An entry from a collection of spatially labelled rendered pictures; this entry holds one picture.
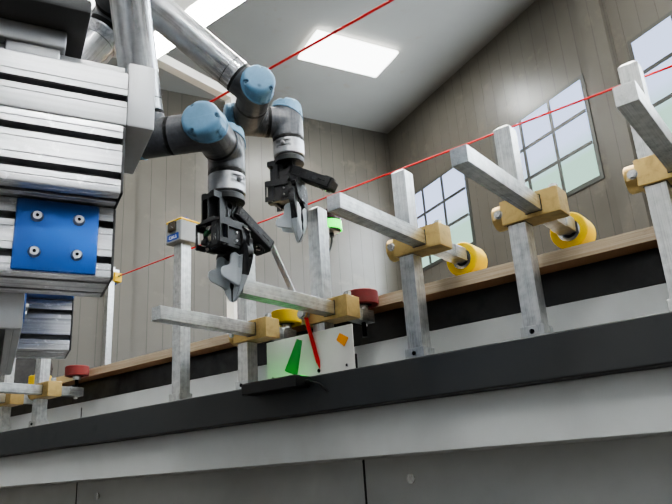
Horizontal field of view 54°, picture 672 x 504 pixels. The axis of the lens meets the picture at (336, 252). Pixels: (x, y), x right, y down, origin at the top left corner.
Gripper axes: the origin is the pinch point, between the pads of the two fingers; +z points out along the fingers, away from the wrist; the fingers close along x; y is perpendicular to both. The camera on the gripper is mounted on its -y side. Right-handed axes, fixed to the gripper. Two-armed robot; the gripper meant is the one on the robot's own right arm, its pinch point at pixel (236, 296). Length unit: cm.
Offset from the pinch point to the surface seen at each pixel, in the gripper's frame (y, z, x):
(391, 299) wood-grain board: -45.6, -5.6, 5.8
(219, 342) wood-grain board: -46, -5, -56
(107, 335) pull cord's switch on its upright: -139, -54, -259
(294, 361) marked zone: -28.6, 8.4, -11.2
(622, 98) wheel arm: 0, -11, 74
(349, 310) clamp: -29.5, -0.7, 4.9
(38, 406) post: -30, 6, -127
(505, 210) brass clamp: -29, -12, 45
